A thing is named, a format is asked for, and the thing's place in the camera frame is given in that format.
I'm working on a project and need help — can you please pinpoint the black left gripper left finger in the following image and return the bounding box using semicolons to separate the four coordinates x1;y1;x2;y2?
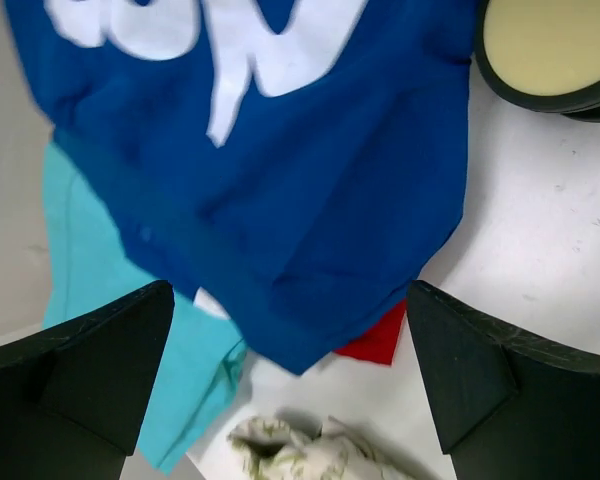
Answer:
0;281;174;479

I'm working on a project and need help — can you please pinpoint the cream printed zip jacket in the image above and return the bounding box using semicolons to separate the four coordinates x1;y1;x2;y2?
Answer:
227;416;413;480

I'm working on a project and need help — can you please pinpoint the yellow suitcase with black lining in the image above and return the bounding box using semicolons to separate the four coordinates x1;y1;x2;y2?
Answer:
475;0;600;123

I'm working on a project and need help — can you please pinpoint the red garment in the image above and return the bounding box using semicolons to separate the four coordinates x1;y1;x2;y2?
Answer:
334;300;407;366

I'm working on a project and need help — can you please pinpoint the royal blue printed shirt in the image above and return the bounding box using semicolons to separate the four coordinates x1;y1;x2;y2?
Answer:
4;1;477;374

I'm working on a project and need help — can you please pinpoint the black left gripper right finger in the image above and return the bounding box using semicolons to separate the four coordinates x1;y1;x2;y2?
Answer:
407;281;600;479

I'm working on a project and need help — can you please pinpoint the turquoise shirt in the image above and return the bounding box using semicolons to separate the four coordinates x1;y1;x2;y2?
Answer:
42;143;247;474

